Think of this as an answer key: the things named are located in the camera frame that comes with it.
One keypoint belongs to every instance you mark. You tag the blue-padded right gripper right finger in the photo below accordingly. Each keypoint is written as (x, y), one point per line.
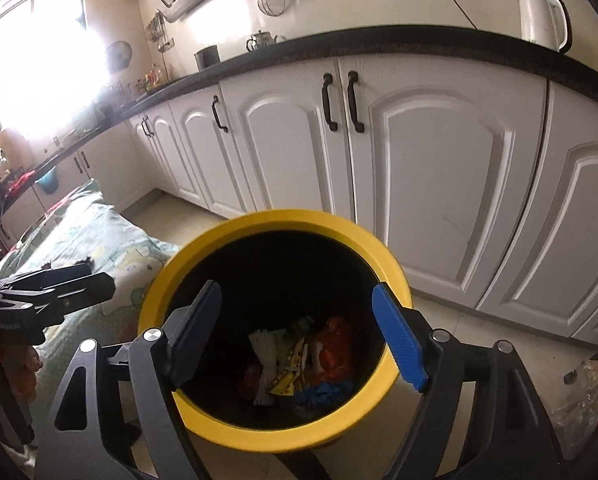
(407, 335)

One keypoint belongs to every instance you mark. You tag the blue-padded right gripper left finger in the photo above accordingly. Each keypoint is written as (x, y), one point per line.
(187, 331)

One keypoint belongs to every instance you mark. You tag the red plastic bag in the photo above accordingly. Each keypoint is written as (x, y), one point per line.
(332, 353)

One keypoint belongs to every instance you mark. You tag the blue plastic bag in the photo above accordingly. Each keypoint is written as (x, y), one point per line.
(325, 395)

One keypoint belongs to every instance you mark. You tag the yellow trash bin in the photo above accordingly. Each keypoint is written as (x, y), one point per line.
(288, 272)

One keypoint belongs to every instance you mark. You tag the person's left hand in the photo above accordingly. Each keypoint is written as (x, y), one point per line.
(21, 363)

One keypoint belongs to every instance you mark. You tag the cartoon print bed sheet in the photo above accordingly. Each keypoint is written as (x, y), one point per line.
(82, 227)

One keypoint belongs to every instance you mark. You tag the blue hanging basin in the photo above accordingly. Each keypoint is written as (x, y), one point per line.
(49, 183)

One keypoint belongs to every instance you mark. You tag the clear plastic bag on floor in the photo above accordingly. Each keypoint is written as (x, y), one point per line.
(576, 420)

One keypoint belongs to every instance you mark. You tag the dark metal canister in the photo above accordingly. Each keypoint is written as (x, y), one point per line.
(207, 57)

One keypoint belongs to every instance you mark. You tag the steel teapot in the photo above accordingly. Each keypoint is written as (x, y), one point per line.
(259, 40)

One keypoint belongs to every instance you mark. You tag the white electric kettle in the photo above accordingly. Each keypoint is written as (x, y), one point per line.
(546, 23)

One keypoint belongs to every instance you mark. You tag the round wall fan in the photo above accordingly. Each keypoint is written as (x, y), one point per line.
(119, 56)

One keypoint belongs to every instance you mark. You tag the wire mesh skimmer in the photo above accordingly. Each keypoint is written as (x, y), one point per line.
(272, 8)

